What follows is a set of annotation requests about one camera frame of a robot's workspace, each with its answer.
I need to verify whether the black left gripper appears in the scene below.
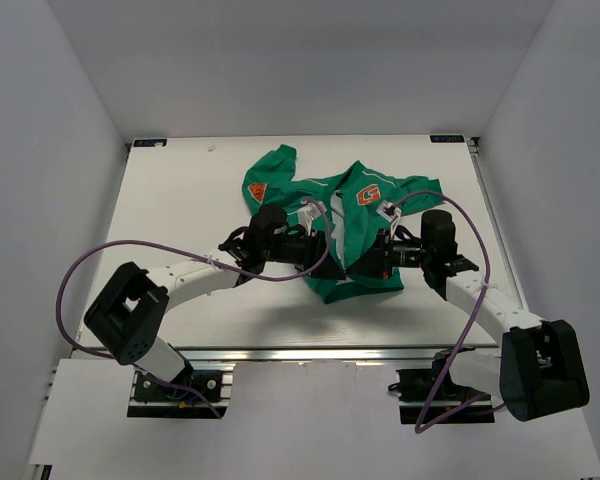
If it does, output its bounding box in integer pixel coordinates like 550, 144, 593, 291
261, 227, 345, 280

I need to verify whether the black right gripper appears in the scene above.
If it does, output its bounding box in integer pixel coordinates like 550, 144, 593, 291
346, 227, 431, 281

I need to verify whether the green jacket with white lining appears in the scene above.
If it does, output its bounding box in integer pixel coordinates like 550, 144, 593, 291
241, 144, 444, 305

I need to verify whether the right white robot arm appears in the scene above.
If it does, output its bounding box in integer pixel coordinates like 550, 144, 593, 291
347, 210, 590, 422

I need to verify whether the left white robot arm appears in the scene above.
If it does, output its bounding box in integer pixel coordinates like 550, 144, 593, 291
84, 198, 346, 399

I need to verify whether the right blue table label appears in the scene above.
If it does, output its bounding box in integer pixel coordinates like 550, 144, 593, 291
429, 134, 465, 144

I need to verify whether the blue table label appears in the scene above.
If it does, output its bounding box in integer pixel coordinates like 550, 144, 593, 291
429, 134, 465, 144
132, 139, 167, 148

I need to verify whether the left blue table label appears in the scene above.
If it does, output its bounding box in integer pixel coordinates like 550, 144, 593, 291
132, 139, 167, 148

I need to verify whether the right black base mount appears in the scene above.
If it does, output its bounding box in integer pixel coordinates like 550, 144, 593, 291
387, 369, 495, 425

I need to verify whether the aluminium table front rail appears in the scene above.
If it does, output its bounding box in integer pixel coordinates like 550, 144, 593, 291
172, 344, 496, 363

